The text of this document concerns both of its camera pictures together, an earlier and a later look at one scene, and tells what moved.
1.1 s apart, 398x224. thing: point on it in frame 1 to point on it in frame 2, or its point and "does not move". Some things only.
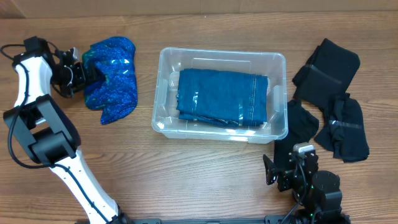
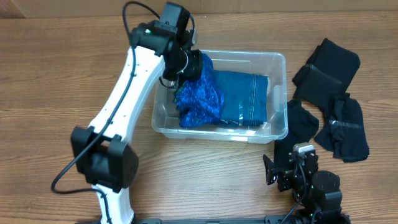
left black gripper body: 67,79 to 186,63
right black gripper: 284,177 does not move
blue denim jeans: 232,98 does not move
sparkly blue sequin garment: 116,94 to 200,102
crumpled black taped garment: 344,132 does not move
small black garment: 302,124 does not move
